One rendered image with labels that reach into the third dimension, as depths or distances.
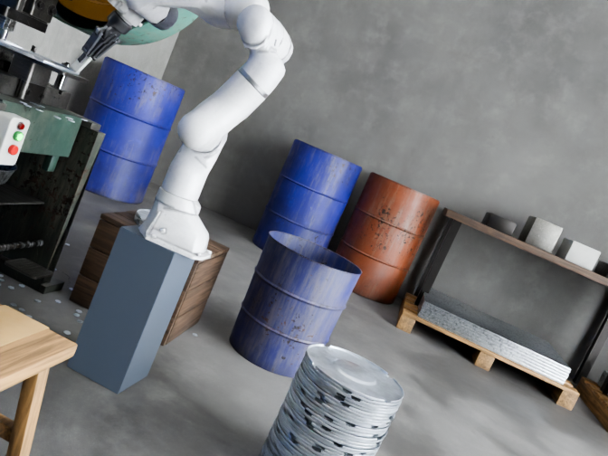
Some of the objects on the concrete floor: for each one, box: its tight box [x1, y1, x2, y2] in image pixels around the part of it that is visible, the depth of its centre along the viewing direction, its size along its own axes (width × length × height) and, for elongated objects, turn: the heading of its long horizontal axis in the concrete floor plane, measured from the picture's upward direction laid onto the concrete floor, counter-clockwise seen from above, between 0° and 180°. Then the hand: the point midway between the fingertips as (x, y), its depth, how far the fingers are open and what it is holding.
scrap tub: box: [229, 231, 362, 378], centre depth 243 cm, size 42×42×48 cm
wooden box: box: [70, 210, 230, 346], centre depth 227 cm, size 40×38×35 cm
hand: (80, 62), depth 189 cm, fingers closed
